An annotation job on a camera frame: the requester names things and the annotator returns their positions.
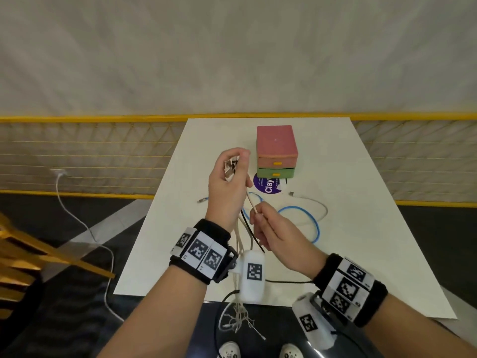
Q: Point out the person's right thumb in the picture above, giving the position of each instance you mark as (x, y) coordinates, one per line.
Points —
(258, 222)

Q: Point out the black wristband with marker tags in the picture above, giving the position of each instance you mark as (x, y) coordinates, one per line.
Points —
(203, 249)
(350, 287)

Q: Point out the white shoe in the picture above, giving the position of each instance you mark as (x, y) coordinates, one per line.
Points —
(228, 350)
(291, 351)

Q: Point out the person's right hand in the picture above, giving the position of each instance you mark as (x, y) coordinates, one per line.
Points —
(287, 242)

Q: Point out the person's left forearm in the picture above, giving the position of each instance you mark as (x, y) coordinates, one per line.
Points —
(160, 316)

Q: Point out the person's left hand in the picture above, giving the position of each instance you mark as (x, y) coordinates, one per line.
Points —
(220, 193)

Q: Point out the pink and green drawer box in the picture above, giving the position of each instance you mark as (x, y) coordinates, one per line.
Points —
(276, 145)

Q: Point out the white wrist camera with marker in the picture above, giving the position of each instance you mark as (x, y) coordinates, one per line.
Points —
(313, 324)
(252, 275)

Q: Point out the yellow mesh fence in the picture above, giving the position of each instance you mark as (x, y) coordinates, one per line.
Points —
(93, 152)

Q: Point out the yellow wooden rack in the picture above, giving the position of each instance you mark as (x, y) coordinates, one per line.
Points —
(29, 257)

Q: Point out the person's left thumb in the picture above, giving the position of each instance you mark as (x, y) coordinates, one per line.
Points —
(249, 181)

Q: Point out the person's right forearm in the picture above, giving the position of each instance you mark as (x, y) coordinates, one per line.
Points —
(417, 328)

